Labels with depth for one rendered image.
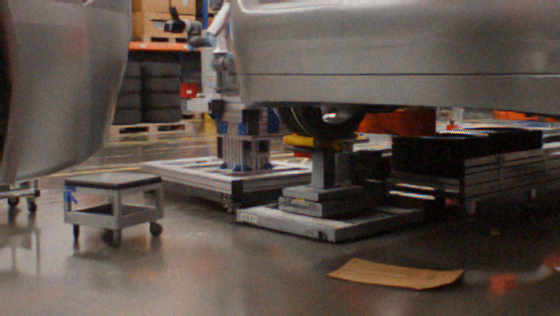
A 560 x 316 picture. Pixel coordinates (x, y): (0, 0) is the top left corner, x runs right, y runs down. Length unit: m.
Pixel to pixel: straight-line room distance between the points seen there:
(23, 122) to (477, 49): 1.74
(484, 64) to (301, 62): 0.87
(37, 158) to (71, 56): 0.17
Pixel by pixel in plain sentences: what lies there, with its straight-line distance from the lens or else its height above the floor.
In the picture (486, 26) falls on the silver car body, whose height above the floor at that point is 1.07.
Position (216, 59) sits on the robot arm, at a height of 1.01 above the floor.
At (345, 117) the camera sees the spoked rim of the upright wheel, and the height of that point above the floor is 0.65.
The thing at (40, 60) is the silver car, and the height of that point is 0.93.
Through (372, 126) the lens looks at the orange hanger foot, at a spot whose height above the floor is 0.57.
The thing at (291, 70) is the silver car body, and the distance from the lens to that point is 3.19.
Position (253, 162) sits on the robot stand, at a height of 0.28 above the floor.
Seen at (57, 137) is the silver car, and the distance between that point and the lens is 1.26.
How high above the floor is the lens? 0.90
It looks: 4 degrees down
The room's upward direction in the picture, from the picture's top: straight up
